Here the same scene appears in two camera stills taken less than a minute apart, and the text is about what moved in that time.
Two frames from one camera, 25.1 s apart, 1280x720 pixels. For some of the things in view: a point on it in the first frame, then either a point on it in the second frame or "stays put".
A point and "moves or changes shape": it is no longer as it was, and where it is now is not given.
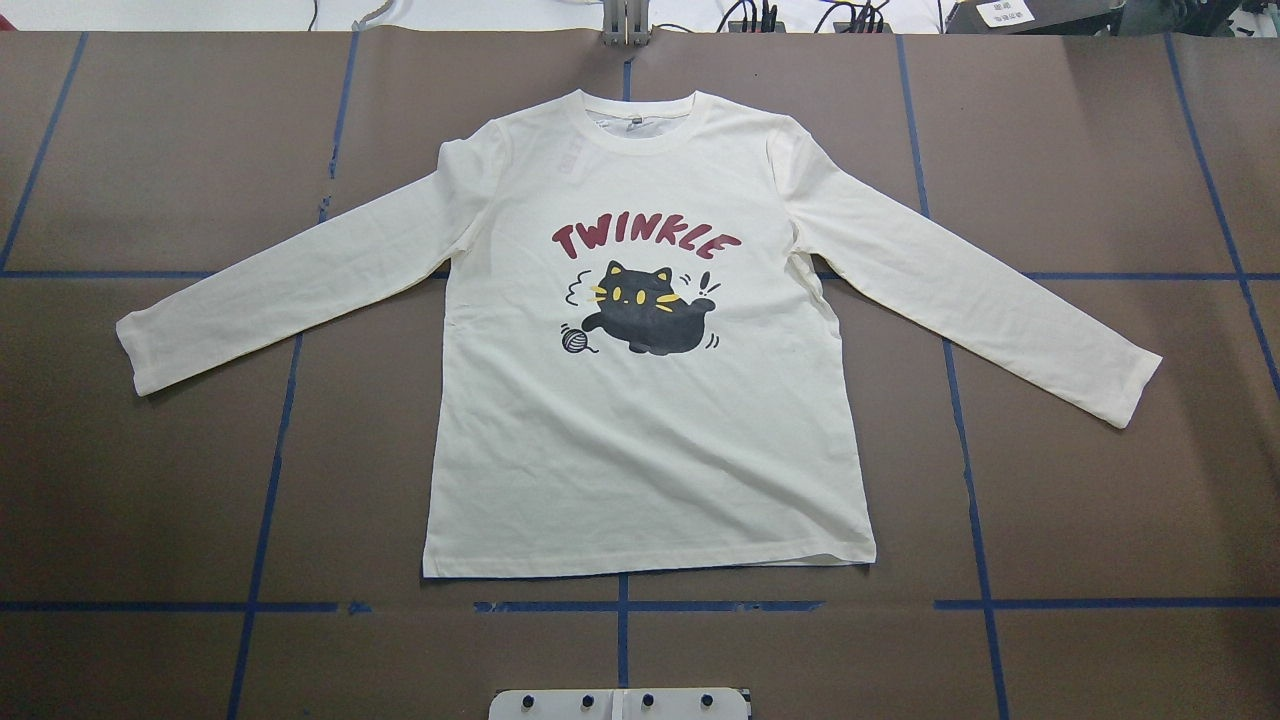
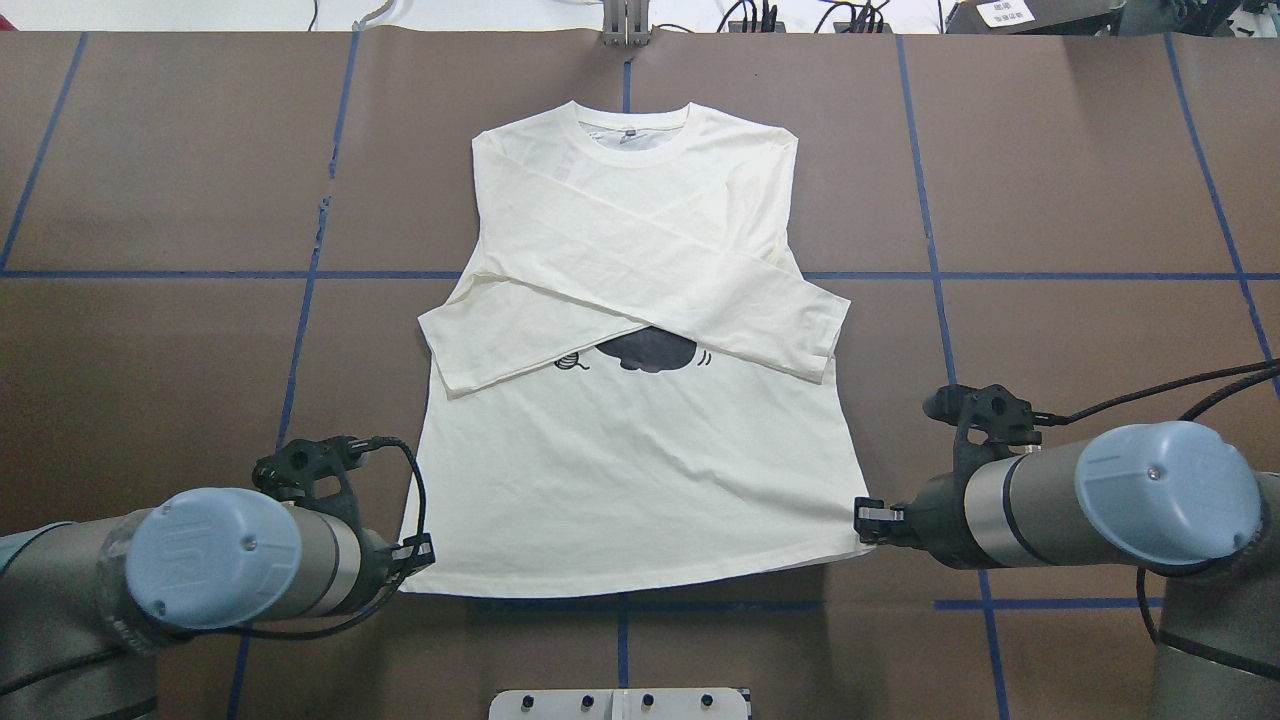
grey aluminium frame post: (625, 23) stays put
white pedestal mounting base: (620, 704) stays put
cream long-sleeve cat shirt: (636, 374) moves or changes shape
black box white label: (1035, 17) stays put
